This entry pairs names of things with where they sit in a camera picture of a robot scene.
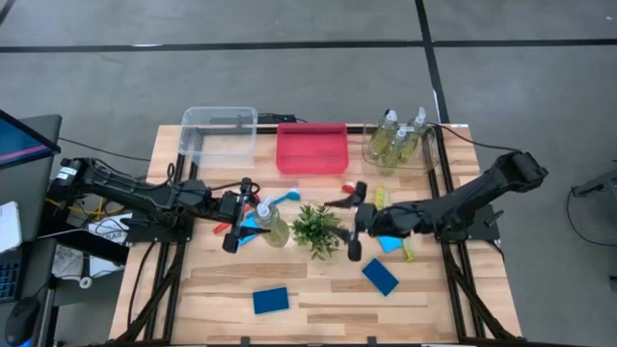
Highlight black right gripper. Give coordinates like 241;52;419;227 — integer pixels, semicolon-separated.
323;181;389;262

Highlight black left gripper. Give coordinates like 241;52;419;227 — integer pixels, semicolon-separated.
216;176;272;255

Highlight blue scrub sponge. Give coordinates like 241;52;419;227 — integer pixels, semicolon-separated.
238;211;264;247
361;257;400;298
252;286;291;316
375;234;405;254

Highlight clear pump soap bottle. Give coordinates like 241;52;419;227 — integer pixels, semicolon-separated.
254;195;291;249
380;125;412;171
368;108;400;159
400;106;430;163

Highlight blue and red toothbrushes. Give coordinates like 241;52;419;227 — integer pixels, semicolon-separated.
262;187;303;207

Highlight yellow-green dish brush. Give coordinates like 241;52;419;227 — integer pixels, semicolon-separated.
374;186;416;263

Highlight green plant in white pot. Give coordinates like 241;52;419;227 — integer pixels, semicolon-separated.
290;201;346;262

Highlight clear rectangular plastic bin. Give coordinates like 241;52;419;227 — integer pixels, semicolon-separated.
177;105;259;170

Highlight red plastic bin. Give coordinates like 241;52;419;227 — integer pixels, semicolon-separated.
275;120;350;175

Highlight clear rounded plastic bin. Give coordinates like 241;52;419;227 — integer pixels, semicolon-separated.
361;120;441;173

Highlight black power adapter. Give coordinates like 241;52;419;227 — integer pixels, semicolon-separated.
256;112;299;125

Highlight white printed label sheet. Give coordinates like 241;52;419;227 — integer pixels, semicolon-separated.
88;213;130;246

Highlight white plastic bag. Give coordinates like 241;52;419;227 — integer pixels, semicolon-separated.
51;243;127;281

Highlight grey computer desk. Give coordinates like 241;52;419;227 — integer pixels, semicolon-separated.
0;113;64;347

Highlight white paper pad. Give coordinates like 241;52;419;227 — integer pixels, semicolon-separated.
0;200;24;255

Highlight black computer monitor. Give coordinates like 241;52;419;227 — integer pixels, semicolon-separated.
0;109;63;171

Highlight black backlit keyboard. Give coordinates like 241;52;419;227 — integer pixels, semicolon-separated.
0;262;21;304

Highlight black computer mouse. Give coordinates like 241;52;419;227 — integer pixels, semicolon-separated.
4;295;42;347

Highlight grey stand base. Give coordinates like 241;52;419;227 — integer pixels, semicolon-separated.
571;168;617;200

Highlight black aluminium table frame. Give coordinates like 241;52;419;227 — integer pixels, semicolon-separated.
108;122;527;347

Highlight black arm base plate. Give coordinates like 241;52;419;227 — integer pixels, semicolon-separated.
430;201;502;243
125;211;195;245

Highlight black floor cable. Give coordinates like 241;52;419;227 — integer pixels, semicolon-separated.
57;137;153;163

